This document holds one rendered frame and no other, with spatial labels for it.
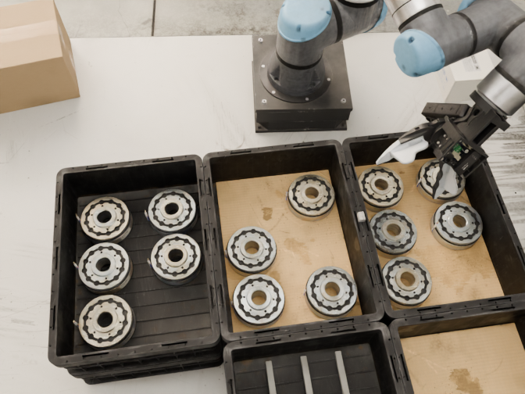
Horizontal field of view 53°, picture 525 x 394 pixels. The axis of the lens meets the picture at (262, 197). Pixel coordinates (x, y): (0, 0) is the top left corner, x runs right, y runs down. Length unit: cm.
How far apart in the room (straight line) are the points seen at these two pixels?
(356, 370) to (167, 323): 38
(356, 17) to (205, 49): 52
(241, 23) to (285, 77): 139
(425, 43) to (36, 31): 102
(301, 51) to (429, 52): 47
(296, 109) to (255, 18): 143
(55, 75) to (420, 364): 111
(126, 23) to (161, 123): 136
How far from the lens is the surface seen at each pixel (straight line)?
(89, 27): 280
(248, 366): 106
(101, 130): 149
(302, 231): 115
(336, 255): 114
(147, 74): 158
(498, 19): 96
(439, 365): 112
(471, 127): 93
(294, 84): 135
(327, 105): 138
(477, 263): 121
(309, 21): 124
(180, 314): 109
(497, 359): 116
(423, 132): 96
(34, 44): 151
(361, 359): 108
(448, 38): 90
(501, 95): 92
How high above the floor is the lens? 187
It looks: 62 degrees down
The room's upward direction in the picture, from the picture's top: 3 degrees clockwise
